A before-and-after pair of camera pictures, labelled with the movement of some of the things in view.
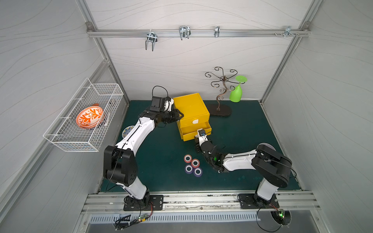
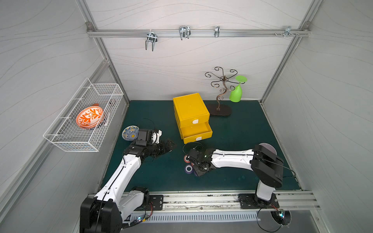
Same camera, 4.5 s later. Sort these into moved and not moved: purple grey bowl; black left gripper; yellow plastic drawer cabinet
Moved: black left gripper
Not moved: yellow plastic drawer cabinet; purple grey bowl
